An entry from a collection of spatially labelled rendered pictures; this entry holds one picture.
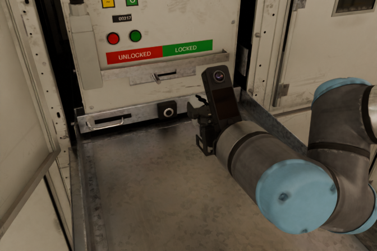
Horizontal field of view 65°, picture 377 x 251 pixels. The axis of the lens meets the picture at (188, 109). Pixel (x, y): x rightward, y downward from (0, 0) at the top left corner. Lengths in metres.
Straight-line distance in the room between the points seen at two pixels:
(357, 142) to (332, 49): 0.67
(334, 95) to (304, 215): 0.21
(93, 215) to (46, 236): 0.46
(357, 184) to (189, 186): 0.40
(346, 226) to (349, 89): 0.20
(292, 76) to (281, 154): 0.69
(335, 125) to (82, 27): 0.54
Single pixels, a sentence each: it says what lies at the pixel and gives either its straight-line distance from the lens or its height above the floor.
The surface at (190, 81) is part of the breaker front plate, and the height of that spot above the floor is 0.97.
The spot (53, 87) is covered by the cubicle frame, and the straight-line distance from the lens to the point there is 0.84.
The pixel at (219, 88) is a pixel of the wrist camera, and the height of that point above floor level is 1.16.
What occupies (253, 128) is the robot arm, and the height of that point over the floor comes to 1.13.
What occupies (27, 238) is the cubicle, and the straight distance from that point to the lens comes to 1.16.
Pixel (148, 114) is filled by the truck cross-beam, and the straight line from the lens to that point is 0.95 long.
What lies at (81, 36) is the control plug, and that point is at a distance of 0.72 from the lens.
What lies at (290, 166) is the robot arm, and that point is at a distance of 0.38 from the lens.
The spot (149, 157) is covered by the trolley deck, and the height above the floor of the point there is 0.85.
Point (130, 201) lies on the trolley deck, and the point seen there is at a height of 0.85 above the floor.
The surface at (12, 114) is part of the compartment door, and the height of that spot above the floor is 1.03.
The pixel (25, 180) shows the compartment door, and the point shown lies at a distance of 0.86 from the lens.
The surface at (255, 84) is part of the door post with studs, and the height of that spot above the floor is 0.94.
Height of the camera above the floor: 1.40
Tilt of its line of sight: 32 degrees down
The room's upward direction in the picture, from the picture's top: straight up
